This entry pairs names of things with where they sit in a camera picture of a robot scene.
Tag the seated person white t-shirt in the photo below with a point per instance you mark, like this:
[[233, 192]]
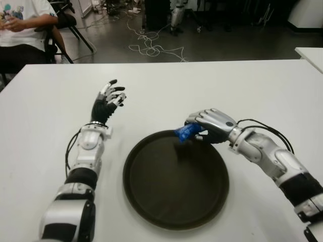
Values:
[[20, 30]]

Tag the black cabinet on casters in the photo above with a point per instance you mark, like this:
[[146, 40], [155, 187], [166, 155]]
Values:
[[157, 15]]

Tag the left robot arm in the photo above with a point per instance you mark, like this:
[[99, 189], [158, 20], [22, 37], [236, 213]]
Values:
[[80, 181]]

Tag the silver humanoid robot legs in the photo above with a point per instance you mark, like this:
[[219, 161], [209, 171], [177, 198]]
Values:
[[176, 15]]

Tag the white framed board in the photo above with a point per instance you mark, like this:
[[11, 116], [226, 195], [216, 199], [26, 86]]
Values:
[[84, 7]]

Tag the round dark brown tray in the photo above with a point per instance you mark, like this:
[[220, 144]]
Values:
[[176, 184]]

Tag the black folding chair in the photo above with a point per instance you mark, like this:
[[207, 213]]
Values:
[[66, 20]]

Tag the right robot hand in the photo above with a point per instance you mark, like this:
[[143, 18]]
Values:
[[217, 123]]

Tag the white curved cabinet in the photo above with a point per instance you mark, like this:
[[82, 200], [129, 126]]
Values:
[[308, 12]]

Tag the blue Oreo packet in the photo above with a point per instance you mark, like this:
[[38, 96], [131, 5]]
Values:
[[185, 132]]

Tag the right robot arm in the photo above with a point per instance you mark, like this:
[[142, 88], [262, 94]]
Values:
[[290, 171]]

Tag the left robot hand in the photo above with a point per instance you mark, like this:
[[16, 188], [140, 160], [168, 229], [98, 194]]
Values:
[[102, 111]]

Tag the neighbouring white table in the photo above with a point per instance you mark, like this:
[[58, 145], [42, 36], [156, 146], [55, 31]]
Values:
[[313, 54]]

